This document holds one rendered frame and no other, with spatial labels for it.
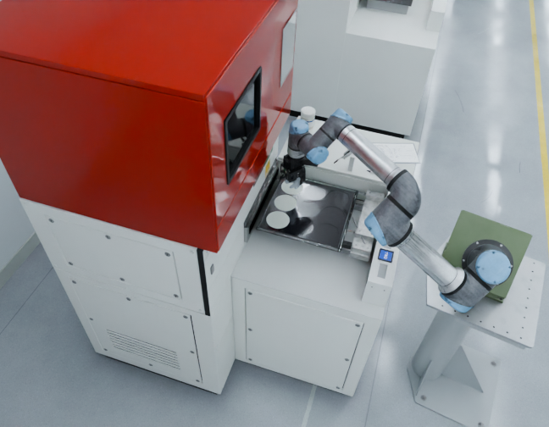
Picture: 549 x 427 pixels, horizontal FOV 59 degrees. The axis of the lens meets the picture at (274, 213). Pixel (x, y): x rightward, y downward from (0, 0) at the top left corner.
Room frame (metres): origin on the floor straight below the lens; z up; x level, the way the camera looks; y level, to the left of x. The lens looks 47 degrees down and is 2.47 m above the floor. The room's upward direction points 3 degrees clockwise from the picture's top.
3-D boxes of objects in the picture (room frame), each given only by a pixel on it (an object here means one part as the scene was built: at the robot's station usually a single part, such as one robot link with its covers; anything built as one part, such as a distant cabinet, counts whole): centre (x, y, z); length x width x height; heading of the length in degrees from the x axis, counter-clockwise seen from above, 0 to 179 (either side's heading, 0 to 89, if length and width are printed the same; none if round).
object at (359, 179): (1.83, -0.35, 0.89); 0.62 x 0.35 x 0.14; 74
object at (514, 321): (1.20, -0.88, 0.75); 0.45 x 0.44 x 0.13; 65
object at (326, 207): (1.48, -0.15, 0.90); 0.34 x 0.34 x 0.01; 74
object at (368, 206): (1.43, -0.41, 0.87); 0.36 x 0.08 x 0.03; 164
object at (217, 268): (1.36, 0.12, 1.02); 0.82 x 0.03 x 0.40; 164
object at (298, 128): (1.53, -0.08, 1.27); 0.09 x 0.08 x 0.11; 35
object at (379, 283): (1.32, -0.48, 0.89); 0.55 x 0.09 x 0.14; 164
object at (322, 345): (1.53, -0.27, 0.41); 0.97 x 0.64 x 0.82; 164
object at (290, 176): (1.53, -0.07, 1.11); 0.09 x 0.08 x 0.12; 125
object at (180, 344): (1.45, 0.45, 0.41); 0.82 x 0.71 x 0.82; 164
